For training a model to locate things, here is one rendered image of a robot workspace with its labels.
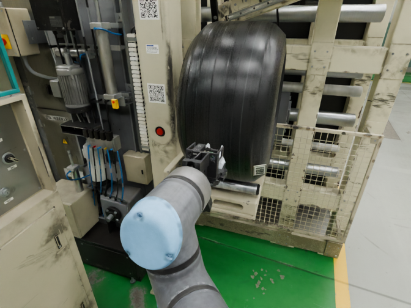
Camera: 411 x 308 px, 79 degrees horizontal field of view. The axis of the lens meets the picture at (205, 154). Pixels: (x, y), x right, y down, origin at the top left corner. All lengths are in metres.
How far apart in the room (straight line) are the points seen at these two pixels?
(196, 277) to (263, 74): 0.53
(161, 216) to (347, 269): 1.81
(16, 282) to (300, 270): 1.55
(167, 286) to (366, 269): 1.83
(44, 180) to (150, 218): 0.81
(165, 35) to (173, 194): 0.68
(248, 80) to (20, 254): 0.93
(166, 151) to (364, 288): 1.51
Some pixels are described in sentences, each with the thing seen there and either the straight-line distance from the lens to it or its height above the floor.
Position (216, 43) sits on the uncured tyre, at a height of 1.41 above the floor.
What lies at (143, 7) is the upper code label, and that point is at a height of 1.51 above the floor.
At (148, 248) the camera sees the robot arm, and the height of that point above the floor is 1.20.
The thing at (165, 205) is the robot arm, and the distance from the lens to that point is 0.36.
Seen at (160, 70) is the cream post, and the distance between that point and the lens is 0.99.
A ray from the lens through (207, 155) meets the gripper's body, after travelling 0.50.
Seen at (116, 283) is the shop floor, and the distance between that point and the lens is 1.87.
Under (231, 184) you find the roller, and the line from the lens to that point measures 0.98.
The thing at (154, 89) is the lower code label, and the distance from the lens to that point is 1.02.
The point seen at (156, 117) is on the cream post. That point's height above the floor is 1.12.
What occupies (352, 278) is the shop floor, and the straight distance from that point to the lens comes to 2.04.
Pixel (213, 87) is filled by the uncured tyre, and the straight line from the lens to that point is 0.73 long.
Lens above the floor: 1.47
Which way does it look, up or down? 28 degrees down
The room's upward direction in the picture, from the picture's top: straight up
